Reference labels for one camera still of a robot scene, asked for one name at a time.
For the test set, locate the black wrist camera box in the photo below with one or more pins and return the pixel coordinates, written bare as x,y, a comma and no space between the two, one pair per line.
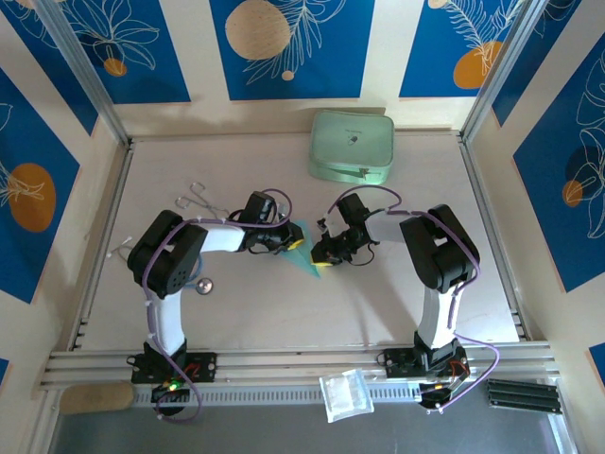
260,207
353,210

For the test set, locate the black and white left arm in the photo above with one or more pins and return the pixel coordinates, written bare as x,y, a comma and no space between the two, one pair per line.
170,265

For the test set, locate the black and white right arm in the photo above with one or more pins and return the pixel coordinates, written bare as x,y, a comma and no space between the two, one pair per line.
439,250

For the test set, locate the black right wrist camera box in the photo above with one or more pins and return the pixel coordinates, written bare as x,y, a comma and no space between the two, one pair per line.
353,210

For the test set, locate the aluminium corner post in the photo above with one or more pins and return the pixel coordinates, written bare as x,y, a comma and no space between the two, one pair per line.
501,66
80,66

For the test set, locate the blue floral wall poster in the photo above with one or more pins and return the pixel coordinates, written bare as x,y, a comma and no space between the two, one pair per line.
28,142
435,61
137,80
331,57
558,227

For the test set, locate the mint green zip case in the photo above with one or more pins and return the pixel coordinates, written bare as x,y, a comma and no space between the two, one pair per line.
352,142

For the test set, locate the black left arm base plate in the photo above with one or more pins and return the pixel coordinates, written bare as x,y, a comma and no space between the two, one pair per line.
203,366

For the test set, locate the black right controller board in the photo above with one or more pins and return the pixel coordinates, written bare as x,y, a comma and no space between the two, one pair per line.
437,397

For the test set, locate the black ribbed metal block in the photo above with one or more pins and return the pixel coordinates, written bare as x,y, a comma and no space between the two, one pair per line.
524,396

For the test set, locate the light blue paper sheet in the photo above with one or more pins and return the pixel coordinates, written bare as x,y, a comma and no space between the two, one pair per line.
305,262

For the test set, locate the oval cork pad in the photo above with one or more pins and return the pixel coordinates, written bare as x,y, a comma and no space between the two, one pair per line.
94,397

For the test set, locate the black left controller board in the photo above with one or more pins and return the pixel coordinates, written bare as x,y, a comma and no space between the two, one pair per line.
170,399

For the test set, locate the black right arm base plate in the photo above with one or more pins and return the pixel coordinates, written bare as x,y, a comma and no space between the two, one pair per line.
397,361

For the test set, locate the aluminium frame rail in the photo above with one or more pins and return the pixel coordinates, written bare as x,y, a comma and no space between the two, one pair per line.
293,364

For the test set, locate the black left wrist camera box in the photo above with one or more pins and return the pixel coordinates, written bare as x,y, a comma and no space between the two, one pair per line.
260,207

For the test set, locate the clear plastic bag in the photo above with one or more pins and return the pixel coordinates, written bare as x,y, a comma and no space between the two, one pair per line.
345,395

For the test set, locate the black controller board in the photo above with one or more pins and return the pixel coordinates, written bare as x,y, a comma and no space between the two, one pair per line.
170,399
437,397

